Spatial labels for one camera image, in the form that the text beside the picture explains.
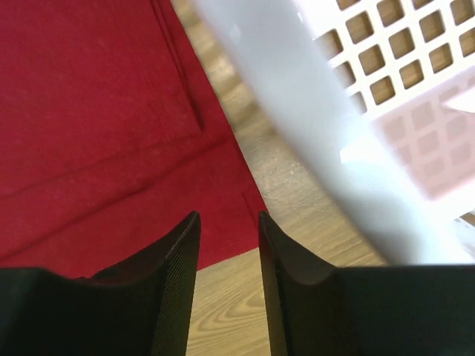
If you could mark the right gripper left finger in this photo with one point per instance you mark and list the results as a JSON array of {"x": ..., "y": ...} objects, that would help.
[{"x": 139, "y": 306}]

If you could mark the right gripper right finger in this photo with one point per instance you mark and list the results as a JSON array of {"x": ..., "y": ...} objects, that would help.
[{"x": 316, "y": 308}]

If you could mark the dark red t shirt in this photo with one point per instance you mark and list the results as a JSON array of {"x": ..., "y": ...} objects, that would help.
[{"x": 110, "y": 135}]

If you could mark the white plastic laundry basket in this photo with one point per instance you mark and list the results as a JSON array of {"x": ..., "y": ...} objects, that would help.
[{"x": 272, "y": 49}]

